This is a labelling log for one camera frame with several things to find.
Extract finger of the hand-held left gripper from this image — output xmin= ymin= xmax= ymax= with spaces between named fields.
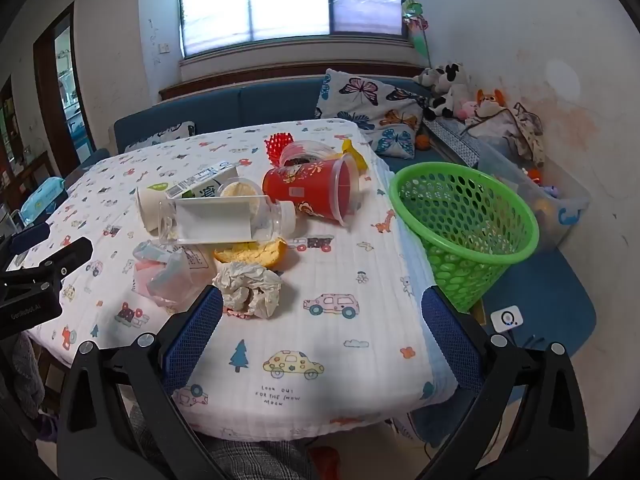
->
xmin=0 ymin=224 xmax=51 ymax=261
xmin=27 ymin=236 xmax=94 ymax=286

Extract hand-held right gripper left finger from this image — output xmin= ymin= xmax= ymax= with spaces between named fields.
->
xmin=56 ymin=284 xmax=236 ymax=480

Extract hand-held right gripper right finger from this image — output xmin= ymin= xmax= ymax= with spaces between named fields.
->
xmin=410 ymin=284 xmax=588 ymax=480

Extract pink plastic wrapper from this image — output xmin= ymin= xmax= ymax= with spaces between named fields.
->
xmin=132 ymin=240 xmax=211 ymax=308

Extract white tissue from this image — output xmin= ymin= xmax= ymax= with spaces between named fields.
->
xmin=212 ymin=261 xmax=283 ymax=320

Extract white paper cup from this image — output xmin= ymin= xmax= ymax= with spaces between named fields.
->
xmin=136 ymin=182 xmax=173 ymax=233

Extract orange peel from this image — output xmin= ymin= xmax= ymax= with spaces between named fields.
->
xmin=214 ymin=238 xmax=288 ymax=267

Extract clear plastic bottle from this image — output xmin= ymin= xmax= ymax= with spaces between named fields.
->
xmin=159 ymin=192 xmax=297 ymax=247

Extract green plastic basket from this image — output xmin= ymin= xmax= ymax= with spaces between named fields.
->
xmin=389 ymin=161 xmax=541 ymax=313

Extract white green milk carton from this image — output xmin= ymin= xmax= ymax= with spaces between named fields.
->
xmin=166 ymin=162 xmax=240 ymax=200

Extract beige round container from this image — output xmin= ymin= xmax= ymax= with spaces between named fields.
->
xmin=220 ymin=180 xmax=262 ymax=211

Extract yellow wrapper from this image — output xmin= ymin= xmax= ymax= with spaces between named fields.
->
xmin=341 ymin=140 xmax=369 ymax=173

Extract clear plastic cup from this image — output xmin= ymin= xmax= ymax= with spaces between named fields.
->
xmin=279 ymin=140 xmax=341 ymax=167

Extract blue wipes pack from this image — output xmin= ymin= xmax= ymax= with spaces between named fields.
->
xmin=20 ymin=176 xmax=68 ymax=226

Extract small white device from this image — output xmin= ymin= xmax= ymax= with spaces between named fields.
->
xmin=491 ymin=307 xmax=521 ymax=333

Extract wooden display cabinet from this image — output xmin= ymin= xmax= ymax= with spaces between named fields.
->
xmin=0 ymin=75 xmax=26 ymax=211

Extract printed white blanket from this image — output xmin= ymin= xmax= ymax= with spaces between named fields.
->
xmin=20 ymin=117 xmax=468 ymax=443

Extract person's plaid pants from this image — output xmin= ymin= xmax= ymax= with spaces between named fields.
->
xmin=130 ymin=405 xmax=321 ymax=480

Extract small patterned pillow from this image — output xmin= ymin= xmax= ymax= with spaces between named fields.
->
xmin=124 ymin=121 xmax=196 ymax=153

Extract clear storage box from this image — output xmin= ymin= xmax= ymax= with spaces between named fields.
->
xmin=477 ymin=140 xmax=591 ymax=253

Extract blue patterned cloth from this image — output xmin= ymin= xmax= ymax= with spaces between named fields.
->
xmin=422 ymin=117 xmax=483 ymax=166

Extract grey cloth pile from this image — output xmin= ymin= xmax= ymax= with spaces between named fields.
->
xmin=465 ymin=110 xmax=523 ymax=141

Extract beige printed cloth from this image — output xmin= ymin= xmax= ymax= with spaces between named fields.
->
xmin=512 ymin=102 xmax=546 ymax=166

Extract orange fox plush toy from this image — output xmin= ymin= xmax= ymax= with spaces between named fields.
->
xmin=475 ymin=89 xmax=506 ymax=116

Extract butterfly print pillow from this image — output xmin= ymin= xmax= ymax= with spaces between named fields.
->
xmin=314 ymin=68 xmax=432 ymax=157

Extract cow plush toy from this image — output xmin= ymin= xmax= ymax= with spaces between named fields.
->
xmin=424 ymin=61 xmax=471 ymax=121

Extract blue sofa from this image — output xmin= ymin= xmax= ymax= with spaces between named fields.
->
xmin=65 ymin=74 xmax=597 ymax=361

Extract colourful pinwheel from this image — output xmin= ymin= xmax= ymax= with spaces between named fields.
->
xmin=400 ymin=0 xmax=433 ymax=68

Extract window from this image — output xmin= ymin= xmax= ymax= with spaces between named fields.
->
xmin=177 ymin=0 xmax=408 ymax=60

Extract wooden door frame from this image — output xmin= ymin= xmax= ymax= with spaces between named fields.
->
xmin=32 ymin=2 xmax=96 ymax=178

